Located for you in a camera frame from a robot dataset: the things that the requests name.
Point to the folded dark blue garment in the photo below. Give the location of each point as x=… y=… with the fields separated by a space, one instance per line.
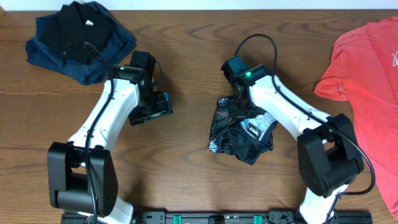
x=120 y=43

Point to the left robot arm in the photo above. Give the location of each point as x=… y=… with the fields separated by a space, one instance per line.
x=82 y=177

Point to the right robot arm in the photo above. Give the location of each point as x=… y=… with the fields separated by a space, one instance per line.
x=329 y=158

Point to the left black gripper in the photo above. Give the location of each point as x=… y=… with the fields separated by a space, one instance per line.
x=165 y=107

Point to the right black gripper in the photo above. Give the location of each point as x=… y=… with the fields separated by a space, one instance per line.
x=234 y=112

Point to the red t-shirt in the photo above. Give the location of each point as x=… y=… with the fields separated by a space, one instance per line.
x=363 y=71

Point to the folded black shirt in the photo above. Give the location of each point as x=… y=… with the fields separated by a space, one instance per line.
x=76 y=24

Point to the black patterned jersey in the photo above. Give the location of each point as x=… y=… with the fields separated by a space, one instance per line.
x=246 y=139

